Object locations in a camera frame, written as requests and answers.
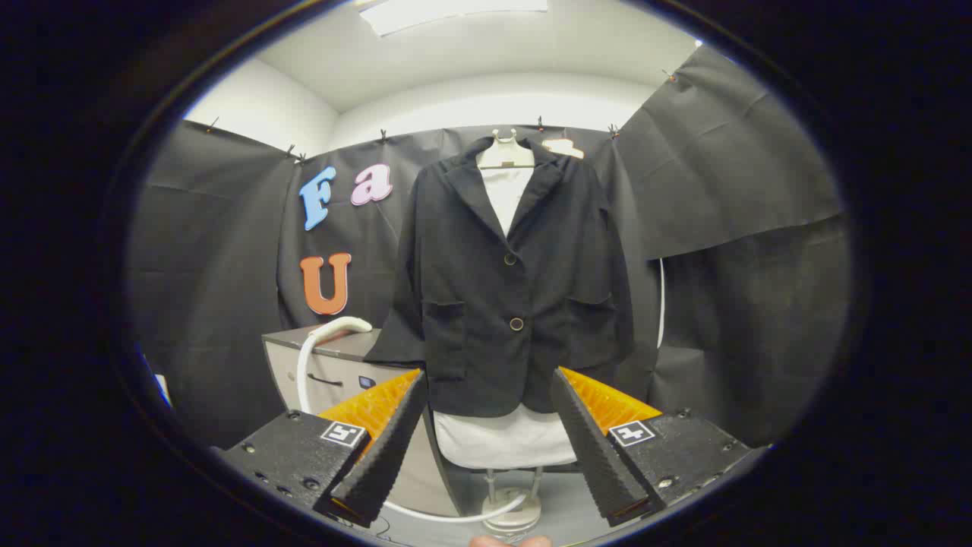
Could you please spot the metal garment stand base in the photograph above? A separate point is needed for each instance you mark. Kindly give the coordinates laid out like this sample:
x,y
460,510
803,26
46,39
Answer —
x,y
512,520

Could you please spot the black backdrop cloth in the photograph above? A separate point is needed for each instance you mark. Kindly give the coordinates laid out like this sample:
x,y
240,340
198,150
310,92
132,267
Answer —
x,y
721,190

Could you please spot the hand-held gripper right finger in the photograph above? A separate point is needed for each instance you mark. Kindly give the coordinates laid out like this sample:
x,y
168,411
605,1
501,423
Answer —
x,y
596,456

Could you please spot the row of black clips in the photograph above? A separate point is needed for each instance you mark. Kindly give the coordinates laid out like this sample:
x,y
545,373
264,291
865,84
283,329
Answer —
x,y
383,135

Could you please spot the ceiling light panel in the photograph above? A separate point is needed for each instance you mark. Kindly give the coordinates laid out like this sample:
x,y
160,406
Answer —
x,y
456,14

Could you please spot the white plastic hanger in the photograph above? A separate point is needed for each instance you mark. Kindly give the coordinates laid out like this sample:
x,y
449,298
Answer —
x,y
505,156

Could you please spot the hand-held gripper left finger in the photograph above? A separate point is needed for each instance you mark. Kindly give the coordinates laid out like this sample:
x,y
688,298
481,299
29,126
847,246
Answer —
x,y
387,456

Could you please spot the black blazer jacket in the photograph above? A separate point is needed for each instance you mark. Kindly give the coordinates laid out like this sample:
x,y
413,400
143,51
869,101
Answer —
x,y
471,304

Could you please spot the white shirt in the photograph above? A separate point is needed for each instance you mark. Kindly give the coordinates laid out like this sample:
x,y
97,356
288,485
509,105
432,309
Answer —
x,y
501,441

